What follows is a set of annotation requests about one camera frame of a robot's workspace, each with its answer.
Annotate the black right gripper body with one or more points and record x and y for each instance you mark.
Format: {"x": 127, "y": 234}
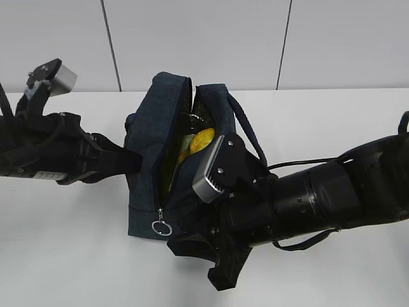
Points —
{"x": 246, "y": 221}

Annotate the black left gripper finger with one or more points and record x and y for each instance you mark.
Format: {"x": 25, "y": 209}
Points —
{"x": 102, "y": 158}

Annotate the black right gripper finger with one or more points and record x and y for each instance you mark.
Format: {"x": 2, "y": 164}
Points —
{"x": 195, "y": 245}
{"x": 229, "y": 263}

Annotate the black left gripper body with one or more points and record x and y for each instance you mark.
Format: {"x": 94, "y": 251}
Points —
{"x": 74, "y": 138}

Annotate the green cucumber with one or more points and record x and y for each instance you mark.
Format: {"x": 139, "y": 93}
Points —
{"x": 170, "y": 159}

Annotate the dark blue lunch bag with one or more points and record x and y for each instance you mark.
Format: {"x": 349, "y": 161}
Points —
{"x": 172, "y": 98}

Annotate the yellow wrinkled squash toy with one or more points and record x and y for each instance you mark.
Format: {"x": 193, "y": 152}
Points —
{"x": 202, "y": 139}

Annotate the green lidded glass container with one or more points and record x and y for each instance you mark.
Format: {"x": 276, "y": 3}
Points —
{"x": 185, "y": 142}

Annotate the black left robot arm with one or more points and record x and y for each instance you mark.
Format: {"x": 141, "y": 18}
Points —
{"x": 57, "y": 148}

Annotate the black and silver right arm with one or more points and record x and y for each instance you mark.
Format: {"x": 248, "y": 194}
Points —
{"x": 365, "y": 186}

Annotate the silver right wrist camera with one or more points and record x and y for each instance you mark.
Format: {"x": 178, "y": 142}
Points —
{"x": 226, "y": 165}

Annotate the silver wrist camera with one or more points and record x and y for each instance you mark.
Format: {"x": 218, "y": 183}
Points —
{"x": 226, "y": 165}
{"x": 57, "y": 78}

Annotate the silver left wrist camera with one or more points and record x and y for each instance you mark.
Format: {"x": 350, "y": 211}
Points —
{"x": 57, "y": 78}

